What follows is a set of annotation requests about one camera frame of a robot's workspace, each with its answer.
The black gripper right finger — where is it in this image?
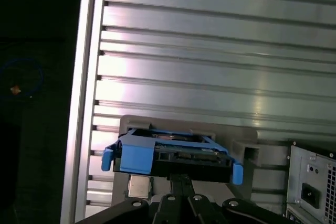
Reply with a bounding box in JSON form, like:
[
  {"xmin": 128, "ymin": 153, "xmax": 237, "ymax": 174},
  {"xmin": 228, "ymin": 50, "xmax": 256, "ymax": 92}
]
[{"xmin": 182, "ymin": 174, "xmax": 295, "ymax": 224}]

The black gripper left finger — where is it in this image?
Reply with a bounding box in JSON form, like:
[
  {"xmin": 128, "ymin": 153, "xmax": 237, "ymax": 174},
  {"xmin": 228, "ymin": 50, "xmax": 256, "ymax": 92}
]
[{"xmin": 75, "ymin": 173, "xmax": 182, "ymax": 224}]

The hard disk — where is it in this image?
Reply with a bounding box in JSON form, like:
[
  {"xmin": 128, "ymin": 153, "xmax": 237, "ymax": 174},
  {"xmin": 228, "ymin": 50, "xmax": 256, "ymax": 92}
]
[{"xmin": 101, "ymin": 126, "xmax": 245, "ymax": 186}]

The silver CPU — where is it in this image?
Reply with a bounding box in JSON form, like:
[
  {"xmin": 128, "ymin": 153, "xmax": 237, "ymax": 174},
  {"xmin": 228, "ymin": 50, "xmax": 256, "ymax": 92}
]
[{"xmin": 128, "ymin": 174, "xmax": 153, "ymax": 199}]

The grey parts rack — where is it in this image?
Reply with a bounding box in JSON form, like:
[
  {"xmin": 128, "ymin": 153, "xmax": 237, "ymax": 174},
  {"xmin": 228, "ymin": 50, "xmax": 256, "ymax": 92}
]
[{"xmin": 111, "ymin": 114, "xmax": 261, "ymax": 210}]

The black open PC case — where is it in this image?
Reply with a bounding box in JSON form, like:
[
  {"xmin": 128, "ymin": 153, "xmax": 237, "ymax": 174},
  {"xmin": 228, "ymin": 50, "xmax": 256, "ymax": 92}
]
[{"xmin": 285, "ymin": 140, "xmax": 336, "ymax": 224}]

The grey power supply unit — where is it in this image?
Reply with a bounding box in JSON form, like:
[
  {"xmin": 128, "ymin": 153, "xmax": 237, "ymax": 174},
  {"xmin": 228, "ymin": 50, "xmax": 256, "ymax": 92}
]
[{"xmin": 298, "ymin": 153, "xmax": 336, "ymax": 210}]

